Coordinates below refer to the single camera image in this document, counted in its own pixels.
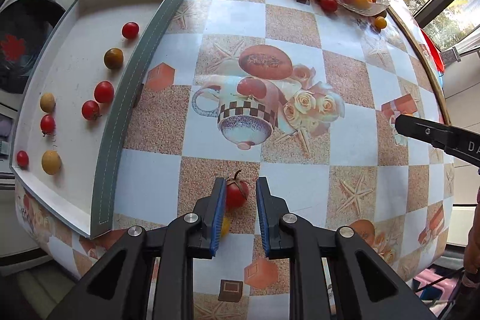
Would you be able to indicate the yellow cherry tomato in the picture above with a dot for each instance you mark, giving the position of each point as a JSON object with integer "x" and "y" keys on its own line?
{"x": 225, "y": 228}

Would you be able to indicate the checkered printed tablecloth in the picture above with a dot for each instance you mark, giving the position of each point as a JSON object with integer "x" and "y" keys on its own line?
{"x": 283, "y": 90}

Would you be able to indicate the grey shallow tray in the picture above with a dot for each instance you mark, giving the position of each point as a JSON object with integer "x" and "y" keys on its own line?
{"x": 70, "y": 66}

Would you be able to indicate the red stemmed cherry tomato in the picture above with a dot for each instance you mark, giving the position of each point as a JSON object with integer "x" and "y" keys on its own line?
{"x": 237, "y": 192}

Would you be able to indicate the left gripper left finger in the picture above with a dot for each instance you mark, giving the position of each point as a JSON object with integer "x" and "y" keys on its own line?
{"x": 210, "y": 209}

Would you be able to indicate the red tomato in tray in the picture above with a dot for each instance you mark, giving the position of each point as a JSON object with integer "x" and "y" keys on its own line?
{"x": 90, "y": 110}

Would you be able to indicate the white washing machine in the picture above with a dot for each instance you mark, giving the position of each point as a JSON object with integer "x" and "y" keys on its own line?
{"x": 25, "y": 27}

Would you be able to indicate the yellow tomato near bowl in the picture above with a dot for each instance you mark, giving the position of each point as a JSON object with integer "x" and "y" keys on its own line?
{"x": 380, "y": 23}

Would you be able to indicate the brown-green tomato in tray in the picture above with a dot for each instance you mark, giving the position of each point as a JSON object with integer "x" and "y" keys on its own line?
{"x": 113, "y": 59}

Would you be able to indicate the red tomato tray far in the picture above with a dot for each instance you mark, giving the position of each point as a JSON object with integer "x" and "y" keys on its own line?
{"x": 130, "y": 30}

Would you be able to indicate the red plastic basin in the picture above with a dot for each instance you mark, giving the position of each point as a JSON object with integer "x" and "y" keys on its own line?
{"x": 434, "y": 53}

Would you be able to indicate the red tomato tray corner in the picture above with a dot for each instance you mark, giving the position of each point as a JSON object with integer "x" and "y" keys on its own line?
{"x": 22, "y": 159}

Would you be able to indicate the tan longan fruit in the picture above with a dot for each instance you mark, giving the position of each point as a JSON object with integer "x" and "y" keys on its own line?
{"x": 51, "y": 162}
{"x": 47, "y": 103}

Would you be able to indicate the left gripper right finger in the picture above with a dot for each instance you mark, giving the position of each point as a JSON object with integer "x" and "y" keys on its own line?
{"x": 271, "y": 209}

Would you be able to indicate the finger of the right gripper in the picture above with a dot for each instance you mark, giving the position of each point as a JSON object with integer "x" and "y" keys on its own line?
{"x": 430, "y": 132}

